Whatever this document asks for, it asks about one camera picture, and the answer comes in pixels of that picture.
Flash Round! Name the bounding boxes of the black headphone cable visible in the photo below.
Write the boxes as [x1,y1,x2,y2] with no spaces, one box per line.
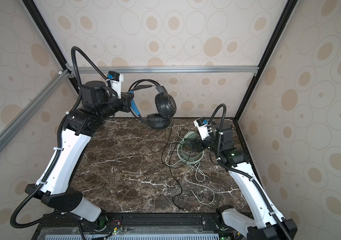
[150,118,189,211]

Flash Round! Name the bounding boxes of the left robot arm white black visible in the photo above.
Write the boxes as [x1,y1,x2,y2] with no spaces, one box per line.
[25,80,133,223]

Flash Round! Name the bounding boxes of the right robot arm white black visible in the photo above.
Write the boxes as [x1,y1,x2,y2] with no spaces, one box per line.
[186,118,298,240]

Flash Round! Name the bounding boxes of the mint green headphones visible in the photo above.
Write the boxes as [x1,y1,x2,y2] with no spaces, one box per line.
[177,131,205,165]

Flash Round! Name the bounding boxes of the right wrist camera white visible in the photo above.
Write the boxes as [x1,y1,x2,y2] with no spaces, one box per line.
[194,117,214,141]

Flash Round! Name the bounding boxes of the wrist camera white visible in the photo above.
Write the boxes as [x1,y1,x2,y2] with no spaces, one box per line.
[194,117,214,141]
[107,71,124,99]

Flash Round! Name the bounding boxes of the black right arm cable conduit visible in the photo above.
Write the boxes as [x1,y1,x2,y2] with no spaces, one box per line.
[208,103,293,240]

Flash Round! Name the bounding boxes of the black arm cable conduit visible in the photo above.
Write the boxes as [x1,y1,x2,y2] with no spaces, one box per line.
[9,46,111,229]
[208,103,293,240]

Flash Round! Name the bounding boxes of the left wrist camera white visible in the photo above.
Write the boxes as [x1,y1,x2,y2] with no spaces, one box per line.
[107,71,124,99]

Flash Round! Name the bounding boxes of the mint green headphone cable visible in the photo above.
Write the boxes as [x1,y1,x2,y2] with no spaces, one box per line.
[165,124,216,206]

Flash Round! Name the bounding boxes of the aluminium rail back horizontal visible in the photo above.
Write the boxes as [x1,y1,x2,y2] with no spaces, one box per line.
[66,65,260,75]

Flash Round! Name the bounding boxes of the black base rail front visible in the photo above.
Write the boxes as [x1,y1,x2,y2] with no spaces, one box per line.
[32,212,291,240]

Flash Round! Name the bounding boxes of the black corner frame post left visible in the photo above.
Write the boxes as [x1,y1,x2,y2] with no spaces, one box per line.
[21,0,99,122]

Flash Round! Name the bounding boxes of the black corner frame post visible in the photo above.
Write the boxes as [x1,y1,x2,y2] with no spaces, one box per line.
[234,0,298,122]
[21,0,99,122]

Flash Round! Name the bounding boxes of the aluminium rail left diagonal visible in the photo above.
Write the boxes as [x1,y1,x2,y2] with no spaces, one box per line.
[0,70,69,153]

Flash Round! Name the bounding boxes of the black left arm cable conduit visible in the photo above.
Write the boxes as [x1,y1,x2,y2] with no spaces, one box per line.
[9,46,111,229]

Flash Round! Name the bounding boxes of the black corner frame post right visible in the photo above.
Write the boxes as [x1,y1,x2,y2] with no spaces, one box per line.
[234,0,298,122]

